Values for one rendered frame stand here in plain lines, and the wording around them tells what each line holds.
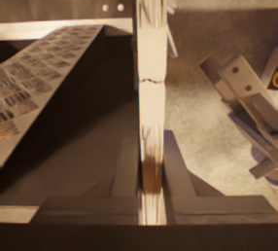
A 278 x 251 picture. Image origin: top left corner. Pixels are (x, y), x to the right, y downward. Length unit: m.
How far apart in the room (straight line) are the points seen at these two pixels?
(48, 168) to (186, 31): 0.94
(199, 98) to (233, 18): 0.43
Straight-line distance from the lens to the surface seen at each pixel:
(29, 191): 0.23
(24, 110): 0.34
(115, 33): 0.88
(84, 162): 0.25
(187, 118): 1.21
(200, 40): 1.09
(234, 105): 0.34
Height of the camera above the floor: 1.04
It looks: 64 degrees down
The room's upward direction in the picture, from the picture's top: 177 degrees counter-clockwise
